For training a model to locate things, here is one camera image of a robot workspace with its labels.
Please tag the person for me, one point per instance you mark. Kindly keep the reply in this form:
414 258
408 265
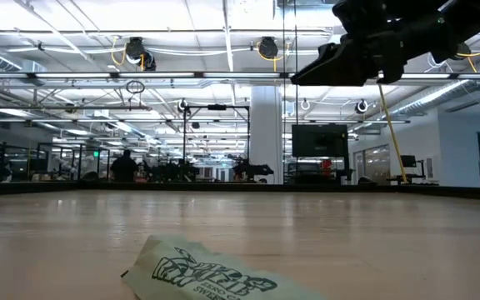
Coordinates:
124 168

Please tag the black frame rig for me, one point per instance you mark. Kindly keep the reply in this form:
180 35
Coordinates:
185 141

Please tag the silver ventilation duct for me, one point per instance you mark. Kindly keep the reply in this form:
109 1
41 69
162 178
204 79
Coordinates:
436 98

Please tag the red object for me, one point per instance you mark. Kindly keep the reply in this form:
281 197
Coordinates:
326 163

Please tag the white pillar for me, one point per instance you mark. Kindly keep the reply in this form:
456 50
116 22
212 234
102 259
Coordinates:
266 133

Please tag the large black monitor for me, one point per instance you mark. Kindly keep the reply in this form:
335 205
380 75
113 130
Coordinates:
319 141

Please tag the black table frame rail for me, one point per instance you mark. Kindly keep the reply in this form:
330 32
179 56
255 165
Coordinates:
98 186

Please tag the black frame enclosure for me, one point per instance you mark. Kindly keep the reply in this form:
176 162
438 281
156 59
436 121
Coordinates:
108 162

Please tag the yellow pole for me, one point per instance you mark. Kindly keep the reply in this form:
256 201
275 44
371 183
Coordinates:
393 133

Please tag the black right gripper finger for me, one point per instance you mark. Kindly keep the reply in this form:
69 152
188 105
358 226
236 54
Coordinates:
340 66

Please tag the green stevia packet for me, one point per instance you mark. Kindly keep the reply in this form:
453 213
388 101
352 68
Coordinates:
206 271

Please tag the small monitor on stand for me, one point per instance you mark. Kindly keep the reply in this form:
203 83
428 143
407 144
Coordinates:
408 161

